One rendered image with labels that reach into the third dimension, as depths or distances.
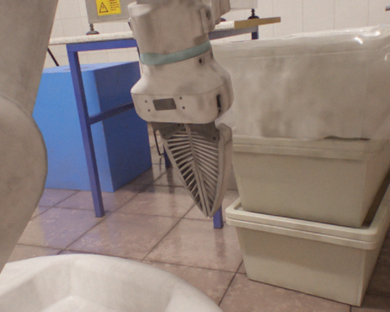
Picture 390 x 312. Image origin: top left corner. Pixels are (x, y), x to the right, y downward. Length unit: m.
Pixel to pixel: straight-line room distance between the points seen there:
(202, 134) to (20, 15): 0.23
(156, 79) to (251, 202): 0.86
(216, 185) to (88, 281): 0.40
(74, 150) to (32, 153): 1.77
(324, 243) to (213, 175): 0.75
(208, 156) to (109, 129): 1.69
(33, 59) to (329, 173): 0.79
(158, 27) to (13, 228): 0.24
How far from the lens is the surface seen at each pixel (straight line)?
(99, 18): 1.86
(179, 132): 0.47
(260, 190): 1.21
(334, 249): 1.20
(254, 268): 1.34
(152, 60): 0.40
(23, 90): 0.52
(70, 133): 2.22
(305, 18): 3.22
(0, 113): 0.45
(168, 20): 0.40
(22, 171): 0.46
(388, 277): 1.43
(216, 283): 1.36
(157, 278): 0.74
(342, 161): 1.10
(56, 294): 0.84
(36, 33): 0.54
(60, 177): 2.35
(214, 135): 0.43
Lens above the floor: 0.74
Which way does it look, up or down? 16 degrees down
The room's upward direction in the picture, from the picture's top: 6 degrees counter-clockwise
